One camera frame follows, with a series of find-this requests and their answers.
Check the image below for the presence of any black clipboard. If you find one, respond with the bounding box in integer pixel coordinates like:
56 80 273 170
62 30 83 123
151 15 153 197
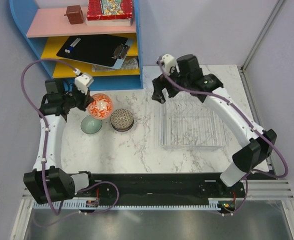
56 34 134 70

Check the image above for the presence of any red patterned book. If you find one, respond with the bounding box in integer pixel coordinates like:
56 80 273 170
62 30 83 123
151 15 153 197
87 0 134 21

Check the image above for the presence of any light blue cable duct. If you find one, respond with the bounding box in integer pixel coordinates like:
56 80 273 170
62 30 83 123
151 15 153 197
33 197 235 211

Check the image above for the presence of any pale green bowl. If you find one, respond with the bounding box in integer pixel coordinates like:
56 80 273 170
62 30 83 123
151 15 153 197
80 115 102 135

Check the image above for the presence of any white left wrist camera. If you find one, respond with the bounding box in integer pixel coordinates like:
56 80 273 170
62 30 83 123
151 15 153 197
74 73 94 95

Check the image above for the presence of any patterned paper booklet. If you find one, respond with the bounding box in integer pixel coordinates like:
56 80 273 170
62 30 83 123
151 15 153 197
92 56 139 73

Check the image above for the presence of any black mosaic patterned bowl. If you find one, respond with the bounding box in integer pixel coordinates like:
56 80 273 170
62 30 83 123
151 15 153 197
110 108 134 132

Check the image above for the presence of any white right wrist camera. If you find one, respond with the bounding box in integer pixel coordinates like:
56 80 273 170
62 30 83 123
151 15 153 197
157 54 178 75

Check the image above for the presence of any white book under red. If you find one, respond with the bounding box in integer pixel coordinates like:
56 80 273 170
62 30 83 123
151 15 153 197
85 18 132 27

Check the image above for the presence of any brown wooden cube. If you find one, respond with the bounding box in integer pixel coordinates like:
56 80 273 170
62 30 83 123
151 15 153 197
64 5 84 25

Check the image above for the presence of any white blue marker pen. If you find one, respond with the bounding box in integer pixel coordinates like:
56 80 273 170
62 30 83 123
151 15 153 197
65 38 81 53

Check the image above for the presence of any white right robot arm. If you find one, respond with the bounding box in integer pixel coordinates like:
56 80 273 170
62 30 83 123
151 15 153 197
152 54 277 197

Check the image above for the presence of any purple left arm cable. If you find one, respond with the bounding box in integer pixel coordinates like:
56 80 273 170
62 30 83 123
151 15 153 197
20 58 120 228

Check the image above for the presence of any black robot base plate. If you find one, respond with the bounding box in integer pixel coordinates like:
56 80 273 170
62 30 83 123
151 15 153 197
88 173 245 202

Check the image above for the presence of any aluminium corner frame post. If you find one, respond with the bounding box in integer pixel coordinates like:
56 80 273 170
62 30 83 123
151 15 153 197
240 0 287 73

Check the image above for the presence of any blue shelf unit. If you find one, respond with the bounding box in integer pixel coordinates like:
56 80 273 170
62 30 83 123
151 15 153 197
9 0 143 91

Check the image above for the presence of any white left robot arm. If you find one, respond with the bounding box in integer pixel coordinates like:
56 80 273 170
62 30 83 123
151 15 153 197
23 74 97 205

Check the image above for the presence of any white wire dish rack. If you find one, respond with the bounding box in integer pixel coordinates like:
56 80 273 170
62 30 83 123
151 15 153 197
153 92 228 150

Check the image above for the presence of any orange white patterned bowl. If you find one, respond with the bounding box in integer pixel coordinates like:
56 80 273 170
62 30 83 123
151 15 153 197
87 93 113 120

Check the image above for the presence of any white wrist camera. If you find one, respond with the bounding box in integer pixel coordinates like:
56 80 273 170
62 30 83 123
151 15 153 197
157 54 178 75
74 73 94 95

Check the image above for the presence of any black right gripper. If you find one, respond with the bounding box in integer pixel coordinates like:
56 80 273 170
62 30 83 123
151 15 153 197
151 64 189 105

